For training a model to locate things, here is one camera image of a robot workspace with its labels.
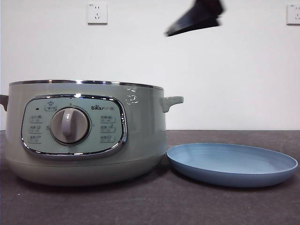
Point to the pale green electric steamer pot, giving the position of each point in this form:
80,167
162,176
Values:
140,140

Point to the blue round plate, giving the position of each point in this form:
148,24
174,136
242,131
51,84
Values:
225,164

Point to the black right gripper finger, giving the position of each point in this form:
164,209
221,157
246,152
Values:
194,21
219,8

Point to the white wall socket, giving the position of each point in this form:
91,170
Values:
294,14
97,14

